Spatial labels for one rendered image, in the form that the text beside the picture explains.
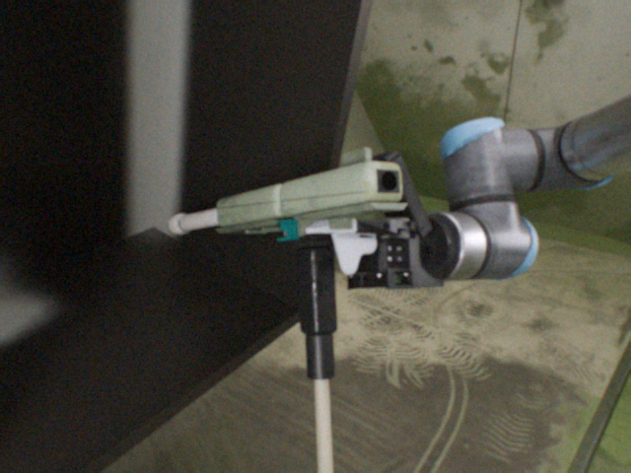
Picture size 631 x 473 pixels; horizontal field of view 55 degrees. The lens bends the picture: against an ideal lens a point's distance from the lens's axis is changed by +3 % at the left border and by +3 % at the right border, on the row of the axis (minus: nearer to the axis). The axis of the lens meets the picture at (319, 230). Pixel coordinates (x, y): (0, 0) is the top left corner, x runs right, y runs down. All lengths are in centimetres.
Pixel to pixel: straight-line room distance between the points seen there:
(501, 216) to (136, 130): 57
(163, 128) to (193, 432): 68
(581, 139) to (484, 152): 12
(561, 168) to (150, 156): 64
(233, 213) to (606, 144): 46
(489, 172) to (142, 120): 54
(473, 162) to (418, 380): 79
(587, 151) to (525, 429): 76
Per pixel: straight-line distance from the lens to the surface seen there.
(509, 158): 84
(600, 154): 81
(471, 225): 76
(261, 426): 137
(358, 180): 54
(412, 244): 69
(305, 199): 60
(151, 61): 98
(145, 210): 108
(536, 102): 236
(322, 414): 64
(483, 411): 145
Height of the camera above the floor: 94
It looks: 23 degrees down
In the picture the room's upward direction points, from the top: straight up
